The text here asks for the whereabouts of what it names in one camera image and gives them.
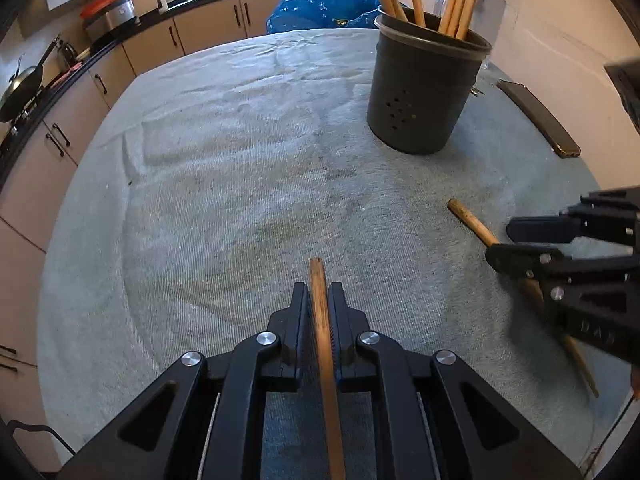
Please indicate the black wok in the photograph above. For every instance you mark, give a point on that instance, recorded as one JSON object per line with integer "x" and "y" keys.
{"x": 22, "y": 90}

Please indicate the dark flat case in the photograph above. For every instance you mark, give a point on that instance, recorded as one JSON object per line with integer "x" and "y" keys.
{"x": 540, "y": 117}

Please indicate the metal kettle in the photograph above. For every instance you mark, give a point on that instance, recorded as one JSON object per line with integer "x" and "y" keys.
{"x": 66, "y": 54}

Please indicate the grey towel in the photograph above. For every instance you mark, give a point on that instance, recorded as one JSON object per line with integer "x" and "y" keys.
{"x": 225, "y": 185}

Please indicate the blue plastic bag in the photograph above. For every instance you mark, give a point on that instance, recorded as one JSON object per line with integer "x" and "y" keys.
{"x": 320, "y": 0}

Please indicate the dark curved wooden chopstick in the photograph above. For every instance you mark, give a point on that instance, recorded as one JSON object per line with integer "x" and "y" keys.
{"x": 325, "y": 335}

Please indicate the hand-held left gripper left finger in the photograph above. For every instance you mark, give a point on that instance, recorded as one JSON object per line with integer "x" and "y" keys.
{"x": 299, "y": 320}

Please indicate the black utensil holder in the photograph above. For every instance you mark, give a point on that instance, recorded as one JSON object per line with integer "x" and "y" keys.
{"x": 420, "y": 100}

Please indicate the beige kitchen cabinets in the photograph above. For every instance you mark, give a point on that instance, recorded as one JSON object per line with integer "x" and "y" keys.
{"x": 40, "y": 185}

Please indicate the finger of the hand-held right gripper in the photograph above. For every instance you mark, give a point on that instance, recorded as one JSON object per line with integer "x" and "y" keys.
{"x": 540, "y": 230}
{"x": 575, "y": 295}

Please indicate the black kitchen countertop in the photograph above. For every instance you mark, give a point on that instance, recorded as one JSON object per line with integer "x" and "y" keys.
{"x": 150, "y": 15}

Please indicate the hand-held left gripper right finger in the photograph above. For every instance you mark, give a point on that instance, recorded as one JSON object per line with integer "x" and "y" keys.
{"x": 337, "y": 320}

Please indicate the silver rice cooker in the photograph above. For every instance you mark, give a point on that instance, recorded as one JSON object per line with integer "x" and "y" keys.
{"x": 112, "y": 15}

